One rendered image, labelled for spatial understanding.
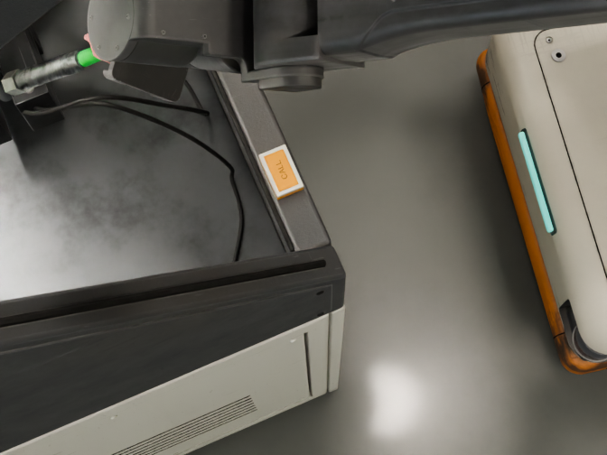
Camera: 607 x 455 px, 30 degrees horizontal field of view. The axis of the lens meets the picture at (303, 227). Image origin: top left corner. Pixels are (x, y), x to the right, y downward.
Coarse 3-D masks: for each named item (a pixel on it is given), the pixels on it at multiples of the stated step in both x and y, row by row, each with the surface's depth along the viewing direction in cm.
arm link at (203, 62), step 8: (200, 56) 79; (208, 56) 76; (192, 64) 82; (200, 64) 81; (208, 64) 80; (216, 64) 79; (224, 64) 78; (232, 64) 78; (232, 72) 80; (240, 72) 79
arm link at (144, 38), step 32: (96, 0) 75; (128, 0) 72; (160, 0) 72; (192, 0) 73; (224, 0) 75; (96, 32) 75; (128, 32) 72; (160, 32) 72; (192, 32) 73; (224, 32) 75; (160, 64) 76
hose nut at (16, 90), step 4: (8, 72) 103; (12, 72) 102; (8, 76) 102; (12, 76) 101; (4, 80) 102; (8, 80) 102; (12, 80) 101; (4, 84) 102; (8, 84) 102; (12, 84) 102; (16, 84) 102; (4, 88) 102; (8, 88) 102; (12, 88) 102; (16, 88) 102; (20, 88) 102; (8, 92) 102; (12, 92) 102; (16, 92) 102; (20, 92) 102; (24, 92) 102
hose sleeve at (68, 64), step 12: (48, 60) 99; (60, 60) 98; (72, 60) 97; (24, 72) 101; (36, 72) 100; (48, 72) 99; (60, 72) 99; (72, 72) 98; (24, 84) 101; (36, 84) 101
